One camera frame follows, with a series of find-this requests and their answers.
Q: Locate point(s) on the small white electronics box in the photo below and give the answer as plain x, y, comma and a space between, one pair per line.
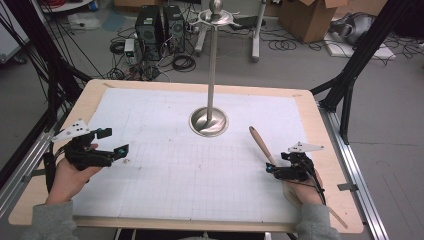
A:
129, 46

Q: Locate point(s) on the clear plastic bag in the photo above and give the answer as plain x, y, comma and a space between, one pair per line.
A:
83, 21

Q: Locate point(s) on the grey metal floor stand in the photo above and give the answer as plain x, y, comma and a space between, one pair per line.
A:
256, 33

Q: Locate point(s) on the grey bag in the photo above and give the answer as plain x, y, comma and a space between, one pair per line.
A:
355, 28

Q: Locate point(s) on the wooden slotted spatula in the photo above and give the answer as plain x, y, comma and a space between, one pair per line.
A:
261, 143

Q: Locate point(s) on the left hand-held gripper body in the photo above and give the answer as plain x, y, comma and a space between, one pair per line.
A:
86, 155

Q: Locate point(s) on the person's right hand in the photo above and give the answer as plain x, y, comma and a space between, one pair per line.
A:
308, 193

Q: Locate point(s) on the black frame strut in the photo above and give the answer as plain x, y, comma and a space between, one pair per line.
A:
360, 56

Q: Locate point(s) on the white flat board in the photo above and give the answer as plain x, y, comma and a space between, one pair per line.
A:
383, 53

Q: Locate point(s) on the person's left hand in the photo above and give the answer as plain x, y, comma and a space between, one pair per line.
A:
66, 181

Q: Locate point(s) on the brown cardboard box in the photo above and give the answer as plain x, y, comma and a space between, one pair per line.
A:
306, 20

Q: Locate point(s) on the white grid mat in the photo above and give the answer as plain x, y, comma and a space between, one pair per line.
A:
166, 133

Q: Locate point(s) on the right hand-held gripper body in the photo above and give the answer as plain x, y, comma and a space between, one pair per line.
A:
300, 170

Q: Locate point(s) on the black computer tower green sticker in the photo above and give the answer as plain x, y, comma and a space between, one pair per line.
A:
149, 33

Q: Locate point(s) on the steel utensil hanging stand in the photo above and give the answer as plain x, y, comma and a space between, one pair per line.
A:
211, 66

